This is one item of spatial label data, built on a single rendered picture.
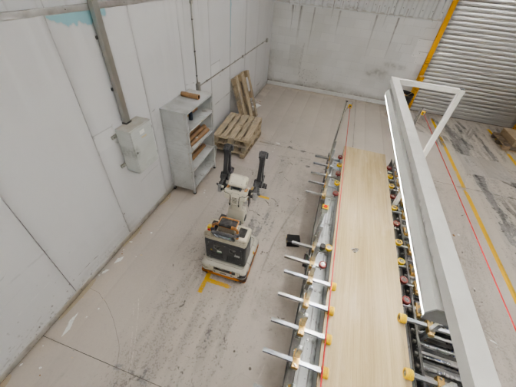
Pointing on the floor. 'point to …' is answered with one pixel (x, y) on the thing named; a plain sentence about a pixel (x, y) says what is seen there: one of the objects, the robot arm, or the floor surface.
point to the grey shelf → (206, 160)
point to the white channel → (445, 246)
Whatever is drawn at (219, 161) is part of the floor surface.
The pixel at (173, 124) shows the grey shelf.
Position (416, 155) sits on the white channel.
